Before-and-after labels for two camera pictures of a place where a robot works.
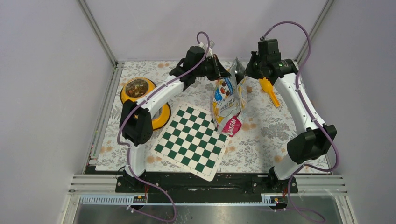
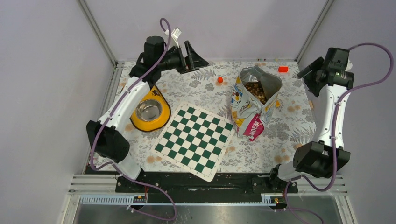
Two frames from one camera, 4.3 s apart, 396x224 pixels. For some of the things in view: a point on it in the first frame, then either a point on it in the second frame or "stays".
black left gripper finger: (221, 68) -> (197, 60)
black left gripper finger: (223, 73) -> (193, 63)
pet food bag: (229, 95) -> (254, 101)
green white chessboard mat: (191, 141) stays
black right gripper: (249, 71) -> (314, 66)
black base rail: (223, 182) stays
